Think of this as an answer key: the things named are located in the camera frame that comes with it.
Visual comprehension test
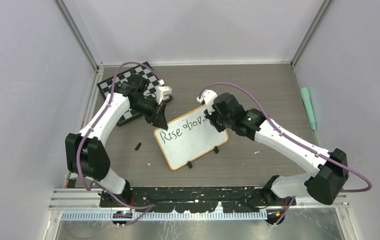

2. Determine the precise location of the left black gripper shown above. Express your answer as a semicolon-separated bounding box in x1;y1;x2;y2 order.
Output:
131;97;169;130

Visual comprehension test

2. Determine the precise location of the black marker cap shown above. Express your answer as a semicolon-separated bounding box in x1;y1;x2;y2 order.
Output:
134;142;142;151

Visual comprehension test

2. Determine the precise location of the yellow framed whiteboard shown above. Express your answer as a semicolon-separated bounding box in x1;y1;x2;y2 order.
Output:
154;105;229;171

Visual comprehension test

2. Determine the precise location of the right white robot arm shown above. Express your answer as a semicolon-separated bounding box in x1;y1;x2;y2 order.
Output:
196;90;349;205

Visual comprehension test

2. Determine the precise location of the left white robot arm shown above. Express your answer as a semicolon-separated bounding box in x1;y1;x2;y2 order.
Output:
65;74;172;207

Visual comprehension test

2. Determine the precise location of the black whiteboard foot right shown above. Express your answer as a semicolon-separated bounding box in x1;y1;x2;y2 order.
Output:
213;146;219;154

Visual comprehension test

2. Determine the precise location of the black whiteboard foot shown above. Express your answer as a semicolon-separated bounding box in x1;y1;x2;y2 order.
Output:
213;146;219;154
186;161;193;169

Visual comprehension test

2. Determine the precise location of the black whiteboard foot left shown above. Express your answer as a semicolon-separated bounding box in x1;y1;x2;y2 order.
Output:
186;161;193;169

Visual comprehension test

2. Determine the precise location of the black white checkerboard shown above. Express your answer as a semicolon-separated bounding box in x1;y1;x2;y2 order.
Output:
97;66;165;127

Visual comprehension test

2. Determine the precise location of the mint green microphone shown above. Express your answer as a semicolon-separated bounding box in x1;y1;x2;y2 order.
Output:
300;87;317;131

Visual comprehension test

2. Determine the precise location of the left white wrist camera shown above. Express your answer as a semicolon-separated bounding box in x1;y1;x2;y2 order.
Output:
155;86;173;105

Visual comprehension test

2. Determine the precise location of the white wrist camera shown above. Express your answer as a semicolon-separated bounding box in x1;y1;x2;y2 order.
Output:
196;89;218;115
155;86;173;105

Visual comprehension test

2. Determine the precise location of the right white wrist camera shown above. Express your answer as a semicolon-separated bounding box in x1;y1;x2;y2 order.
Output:
196;89;218;115

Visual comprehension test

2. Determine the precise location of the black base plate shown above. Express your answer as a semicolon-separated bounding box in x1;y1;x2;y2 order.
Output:
118;186;296;214

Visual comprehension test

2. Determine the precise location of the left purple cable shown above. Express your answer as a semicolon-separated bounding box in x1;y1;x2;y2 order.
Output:
75;61;165;226

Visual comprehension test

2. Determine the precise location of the purple cable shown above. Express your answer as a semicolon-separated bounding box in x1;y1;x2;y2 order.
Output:
197;82;373;228
75;61;165;226

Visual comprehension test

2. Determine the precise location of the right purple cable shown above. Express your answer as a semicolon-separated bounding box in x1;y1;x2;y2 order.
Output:
197;82;373;228

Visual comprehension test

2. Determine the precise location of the aluminium frame rail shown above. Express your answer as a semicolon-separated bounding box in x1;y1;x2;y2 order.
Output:
47;187;352;222

